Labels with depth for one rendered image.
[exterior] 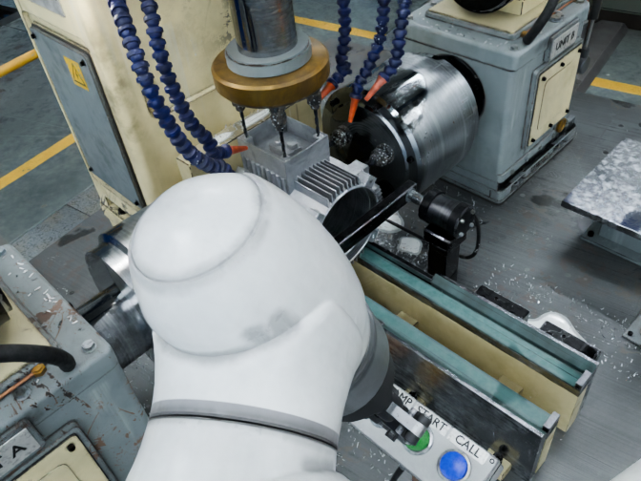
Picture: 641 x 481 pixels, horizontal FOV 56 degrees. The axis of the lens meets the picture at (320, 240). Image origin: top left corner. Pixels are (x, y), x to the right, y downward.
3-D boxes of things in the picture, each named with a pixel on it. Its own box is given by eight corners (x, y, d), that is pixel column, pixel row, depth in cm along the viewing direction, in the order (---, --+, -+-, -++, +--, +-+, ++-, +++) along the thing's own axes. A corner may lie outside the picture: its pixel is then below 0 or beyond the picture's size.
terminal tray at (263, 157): (242, 173, 107) (235, 138, 103) (286, 144, 112) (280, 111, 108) (288, 199, 101) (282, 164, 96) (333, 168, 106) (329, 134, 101)
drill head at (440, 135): (297, 198, 126) (280, 90, 109) (420, 112, 145) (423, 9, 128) (390, 252, 112) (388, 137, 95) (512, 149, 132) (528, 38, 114)
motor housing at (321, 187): (239, 247, 116) (219, 167, 103) (310, 198, 125) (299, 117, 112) (314, 299, 105) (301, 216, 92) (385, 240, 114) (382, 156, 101)
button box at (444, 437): (355, 428, 77) (341, 418, 73) (388, 382, 78) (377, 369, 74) (469, 521, 67) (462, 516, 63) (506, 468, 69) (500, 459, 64)
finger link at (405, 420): (368, 369, 49) (421, 408, 45) (386, 388, 53) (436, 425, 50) (350, 394, 48) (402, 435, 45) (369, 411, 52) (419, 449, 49)
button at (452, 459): (436, 470, 67) (433, 468, 66) (451, 448, 68) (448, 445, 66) (459, 488, 66) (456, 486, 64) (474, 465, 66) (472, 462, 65)
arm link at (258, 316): (250, 267, 45) (212, 449, 39) (123, 142, 33) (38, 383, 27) (390, 261, 41) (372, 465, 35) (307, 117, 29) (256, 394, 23)
